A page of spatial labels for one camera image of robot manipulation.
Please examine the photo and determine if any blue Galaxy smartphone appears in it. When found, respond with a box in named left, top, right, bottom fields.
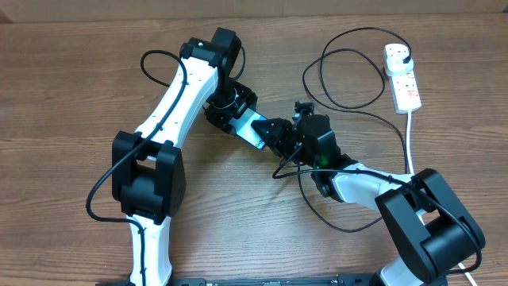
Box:
left=230, top=108, right=266, bottom=150

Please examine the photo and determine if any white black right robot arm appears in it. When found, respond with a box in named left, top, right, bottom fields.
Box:
left=251, top=114, right=486, bottom=285

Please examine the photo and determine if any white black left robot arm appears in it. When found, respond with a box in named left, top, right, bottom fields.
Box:
left=111, top=28, right=265, bottom=285

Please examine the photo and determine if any white charger plug adapter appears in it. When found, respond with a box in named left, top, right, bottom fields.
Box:
left=385, top=56, right=414, bottom=77

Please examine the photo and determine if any white power strip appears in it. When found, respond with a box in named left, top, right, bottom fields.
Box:
left=383, top=43, right=422, bottom=115

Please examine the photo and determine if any white power strip cord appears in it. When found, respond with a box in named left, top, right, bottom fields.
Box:
left=404, top=111, right=479, bottom=286

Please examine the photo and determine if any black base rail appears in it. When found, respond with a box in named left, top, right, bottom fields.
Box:
left=94, top=272, right=448, bottom=286

